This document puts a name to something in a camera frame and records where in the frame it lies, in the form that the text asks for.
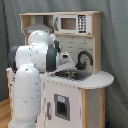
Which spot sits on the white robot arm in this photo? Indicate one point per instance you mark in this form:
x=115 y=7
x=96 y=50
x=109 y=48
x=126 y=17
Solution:
x=26 y=63

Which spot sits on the wooden toy kitchen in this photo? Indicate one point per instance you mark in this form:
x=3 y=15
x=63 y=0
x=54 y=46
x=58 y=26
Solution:
x=92 y=89

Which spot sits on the grey toy sink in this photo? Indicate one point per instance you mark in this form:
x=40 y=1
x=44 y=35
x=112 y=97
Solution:
x=73 y=74

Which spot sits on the black toy faucet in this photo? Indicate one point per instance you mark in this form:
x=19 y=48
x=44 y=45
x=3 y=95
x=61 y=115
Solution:
x=81 y=65

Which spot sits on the toy microwave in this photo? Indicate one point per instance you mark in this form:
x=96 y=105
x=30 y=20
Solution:
x=70 y=23

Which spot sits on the white cabinet door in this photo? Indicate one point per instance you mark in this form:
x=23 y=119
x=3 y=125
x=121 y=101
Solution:
x=61 y=106

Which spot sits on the grey range hood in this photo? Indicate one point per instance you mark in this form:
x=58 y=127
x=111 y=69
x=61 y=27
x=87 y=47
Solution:
x=37 y=23

